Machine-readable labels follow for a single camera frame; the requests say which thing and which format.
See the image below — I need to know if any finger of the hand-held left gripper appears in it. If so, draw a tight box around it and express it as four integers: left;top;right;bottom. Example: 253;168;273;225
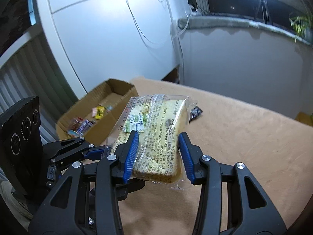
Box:
117;177;146;202
42;136;109;165

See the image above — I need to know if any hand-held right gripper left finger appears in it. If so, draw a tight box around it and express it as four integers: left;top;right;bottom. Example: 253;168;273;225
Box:
28;130;140;235

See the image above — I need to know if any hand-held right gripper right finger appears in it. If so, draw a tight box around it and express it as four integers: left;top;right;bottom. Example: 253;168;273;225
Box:
178;132;287;235

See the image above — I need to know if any clear bread packet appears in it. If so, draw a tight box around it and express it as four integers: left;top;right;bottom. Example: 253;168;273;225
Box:
105;93;193;190

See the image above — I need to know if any brown cardboard box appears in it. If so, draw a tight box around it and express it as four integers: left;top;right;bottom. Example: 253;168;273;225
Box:
56;78;139;147

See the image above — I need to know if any red snack packet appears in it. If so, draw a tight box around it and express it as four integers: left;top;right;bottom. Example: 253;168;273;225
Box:
70;117;82;130

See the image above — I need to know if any yellow wrapped candy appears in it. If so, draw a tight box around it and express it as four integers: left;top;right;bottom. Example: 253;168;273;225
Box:
94;106;106;120

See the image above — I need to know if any small dark packet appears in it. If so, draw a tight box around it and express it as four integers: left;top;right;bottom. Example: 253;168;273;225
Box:
189;106;203;123

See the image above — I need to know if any white ribbed panel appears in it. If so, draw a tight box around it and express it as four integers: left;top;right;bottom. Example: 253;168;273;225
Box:
0;33;79;142

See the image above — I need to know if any white wardrobe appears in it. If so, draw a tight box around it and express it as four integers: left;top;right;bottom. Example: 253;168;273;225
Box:
28;0;186;101

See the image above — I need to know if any grey windowsill pad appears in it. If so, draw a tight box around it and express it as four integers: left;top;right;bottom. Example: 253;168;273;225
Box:
177;15;313;47

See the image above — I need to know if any black light tripod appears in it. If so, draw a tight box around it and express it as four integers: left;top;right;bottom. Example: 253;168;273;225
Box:
254;0;273;25

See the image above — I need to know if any green potted plant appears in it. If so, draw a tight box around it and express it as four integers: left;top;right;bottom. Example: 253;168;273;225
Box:
290;15;313;44

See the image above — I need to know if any white cable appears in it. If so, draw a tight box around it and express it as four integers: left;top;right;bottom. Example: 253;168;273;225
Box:
122;0;190;84

